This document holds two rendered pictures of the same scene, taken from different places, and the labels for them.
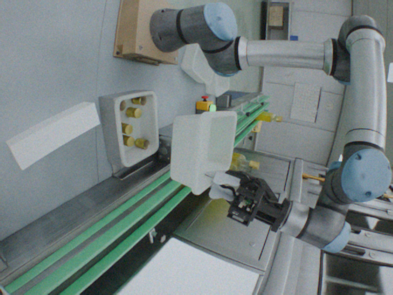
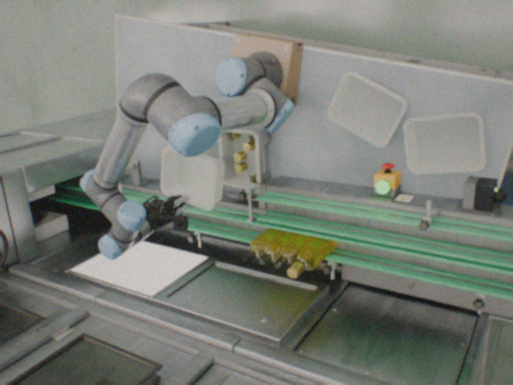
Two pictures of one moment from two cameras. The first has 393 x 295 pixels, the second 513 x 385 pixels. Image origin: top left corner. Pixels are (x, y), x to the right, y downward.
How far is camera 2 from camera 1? 1.79 m
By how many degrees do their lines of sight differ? 86
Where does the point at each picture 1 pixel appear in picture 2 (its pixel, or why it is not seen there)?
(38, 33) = (193, 73)
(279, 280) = (139, 307)
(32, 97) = not seen: hidden behind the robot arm
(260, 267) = (157, 296)
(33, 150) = not seen: hidden behind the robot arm
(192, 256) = (185, 266)
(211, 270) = (166, 274)
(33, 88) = not seen: hidden behind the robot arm
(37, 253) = (151, 189)
